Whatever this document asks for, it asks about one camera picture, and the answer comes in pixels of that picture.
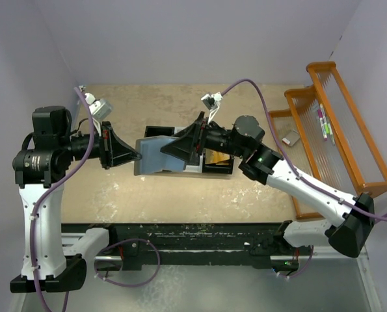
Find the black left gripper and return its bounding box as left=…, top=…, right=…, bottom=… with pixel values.
left=59, top=120, right=141, bottom=169

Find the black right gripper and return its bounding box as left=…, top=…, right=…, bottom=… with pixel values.
left=161, top=112, right=248, bottom=163

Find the grey card holder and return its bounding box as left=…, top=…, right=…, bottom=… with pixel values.
left=133, top=136, right=186, bottom=176

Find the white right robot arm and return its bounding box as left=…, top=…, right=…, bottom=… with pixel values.
left=161, top=113, right=375, bottom=258

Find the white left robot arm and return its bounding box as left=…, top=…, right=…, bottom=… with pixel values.
left=10, top=106, right=141, bottom=293

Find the gold cards stack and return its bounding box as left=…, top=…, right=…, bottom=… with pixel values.
left=206, top=149, right=230, bottom=164

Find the black bin with gold cards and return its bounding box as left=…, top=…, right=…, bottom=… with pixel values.
left=202, top=149, right=234, bottom=175

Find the orange wooden rack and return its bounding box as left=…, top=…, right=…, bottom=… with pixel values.
left=267, top=61, right=387, bottom=220

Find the pink marker pen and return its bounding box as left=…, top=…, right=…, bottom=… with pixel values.
left=317, top=104, right=326, bottom=127

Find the green marker pen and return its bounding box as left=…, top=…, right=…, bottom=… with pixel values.
left=322, top=121, right=336, bottom=146

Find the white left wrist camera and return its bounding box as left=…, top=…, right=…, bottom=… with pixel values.
left=85, top=93, right=113, bottom=135

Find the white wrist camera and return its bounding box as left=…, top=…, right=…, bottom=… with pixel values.
left=85, top=93, right=113, bottom=135
left=201, top=92, right=223, bottom=124

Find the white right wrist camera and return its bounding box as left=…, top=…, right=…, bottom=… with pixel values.
left=201, top=92, right=223, bottom=124

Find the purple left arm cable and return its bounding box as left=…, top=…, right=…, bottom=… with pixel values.
left=29, top=86, right=96, bottom=312

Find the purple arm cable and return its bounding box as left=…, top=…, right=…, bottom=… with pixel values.
left=221, top=78, right=387, bottom=224
left=29, top=86, right=96, bottom=312

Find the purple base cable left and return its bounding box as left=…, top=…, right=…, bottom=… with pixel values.
left=94, top=237, right=162, bottom=287

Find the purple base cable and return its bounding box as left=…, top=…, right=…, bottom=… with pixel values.
left=94, top=237, right=162, bottom=287
left=273, top=245, right=314, bottom=281

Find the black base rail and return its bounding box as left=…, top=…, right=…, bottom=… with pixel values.
left=61, top=222, right=314, bottom=270

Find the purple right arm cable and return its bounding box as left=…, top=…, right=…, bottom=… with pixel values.
left=221, top=78, right=387, bottom=224

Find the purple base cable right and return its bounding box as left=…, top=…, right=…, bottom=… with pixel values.
left=273, top=245, right=314, bottom=281

